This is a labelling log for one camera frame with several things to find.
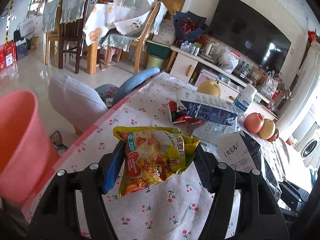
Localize clear plastic bag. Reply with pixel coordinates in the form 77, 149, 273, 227
217, 47, 239, 74

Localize grey cushioned stool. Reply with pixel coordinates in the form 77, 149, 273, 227
48, 73, 107, 133

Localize blue chair back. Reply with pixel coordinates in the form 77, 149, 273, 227
112, 67, 160, 106

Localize dark blue milk carton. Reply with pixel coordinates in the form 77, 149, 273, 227
174, 88, 238, 126

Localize small orange persimmon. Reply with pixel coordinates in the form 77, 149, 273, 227
268, 128, 279, 142

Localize white washing machine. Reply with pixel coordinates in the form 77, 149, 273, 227
300, 129, 319, 169

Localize red gift boxes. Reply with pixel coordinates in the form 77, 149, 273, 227
0, 41, 17, 72

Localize dining table with cloth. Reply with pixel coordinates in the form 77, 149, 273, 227
83, 3, 114, 75

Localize white tv cabinet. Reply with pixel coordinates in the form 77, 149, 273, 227
170, 45, 278, 120

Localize red snack wrapper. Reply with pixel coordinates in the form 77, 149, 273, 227
168, 101, 202, 125

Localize yellow pear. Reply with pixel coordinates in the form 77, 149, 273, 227
197, 80, 221, 98

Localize white blue plastic pouch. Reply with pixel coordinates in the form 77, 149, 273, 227
192, 120, 241, 144

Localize pink storage box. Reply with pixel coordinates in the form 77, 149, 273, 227
194, 68, 219, 87

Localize cherry print tablecloth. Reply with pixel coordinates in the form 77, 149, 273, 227
28, 73, 289, 239

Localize black flat screen television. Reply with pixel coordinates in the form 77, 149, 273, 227
208, 0, 291, 73

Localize electric kettle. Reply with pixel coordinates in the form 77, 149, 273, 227
200, 41, 219, 59

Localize white plastic bottle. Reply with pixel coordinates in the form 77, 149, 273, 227
233, 84, 257, 115

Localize yellow chips snack bag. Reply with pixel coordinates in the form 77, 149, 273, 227
113, 126, 200, 197

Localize dark wooden dining chair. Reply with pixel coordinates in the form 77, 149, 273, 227
58, 0, 89, 74

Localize white mesh food cover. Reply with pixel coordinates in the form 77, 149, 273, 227
111, 0, 155, 36

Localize red apple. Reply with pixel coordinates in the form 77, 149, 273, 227
244, 113, 264, 134

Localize dark blue flower bouquet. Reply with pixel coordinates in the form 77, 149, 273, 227
172, 11, 208, 42

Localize light wooden dining chair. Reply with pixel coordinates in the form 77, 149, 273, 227
101, 2, 168, 74

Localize green waste bin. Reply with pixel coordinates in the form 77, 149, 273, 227
146, 54, 165, 69

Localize blue white carton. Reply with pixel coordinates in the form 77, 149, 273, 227
216, 131, 281, 200

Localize yellow apple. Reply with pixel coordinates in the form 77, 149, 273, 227
258, 119, 276, 140

